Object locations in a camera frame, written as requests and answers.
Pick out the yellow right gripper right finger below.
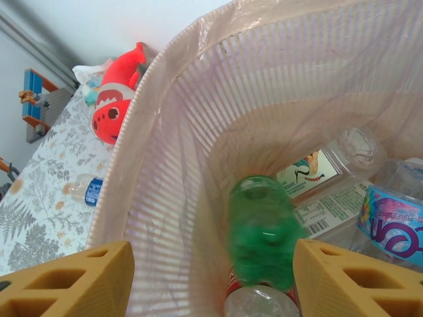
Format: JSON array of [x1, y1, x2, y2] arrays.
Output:
[[293, 239, 423, 317]]

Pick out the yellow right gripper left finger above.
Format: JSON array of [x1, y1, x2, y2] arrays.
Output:
[[0, 240, 135, 317]]

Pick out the clear bottle colourful label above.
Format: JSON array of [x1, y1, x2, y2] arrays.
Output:
[[355, 184, 423, 273]]

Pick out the clear bottle red label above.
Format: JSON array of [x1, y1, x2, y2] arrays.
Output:
[[223, 265, 302, 317]]

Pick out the small clear bottle blue label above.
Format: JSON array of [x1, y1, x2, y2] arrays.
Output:
[[70, 172, 106, 208]]

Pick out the beige slatted plastic bin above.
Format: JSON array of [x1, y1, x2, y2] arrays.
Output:
[[85, 0, 423, 317]]

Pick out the green plastic soda bottle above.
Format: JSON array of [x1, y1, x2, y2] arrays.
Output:
[[227, 174, 309, 292]]

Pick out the square clear bottle white cap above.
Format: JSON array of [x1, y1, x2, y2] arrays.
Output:
[[275, 124, 388, 206]]

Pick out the floral tablecloth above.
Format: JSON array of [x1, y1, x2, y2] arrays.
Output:
[[0, 85, 133, 281]]

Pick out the red plush fish toy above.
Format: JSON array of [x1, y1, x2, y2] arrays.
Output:
[[91, 41, 148, 146]]

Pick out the blue orange clamp wall sticker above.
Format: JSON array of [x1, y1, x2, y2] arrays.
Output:
[[18, 67, 61, 143]]

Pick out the aluminium frame post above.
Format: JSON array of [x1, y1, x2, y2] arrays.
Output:
[[0, 8, 82, 92]]

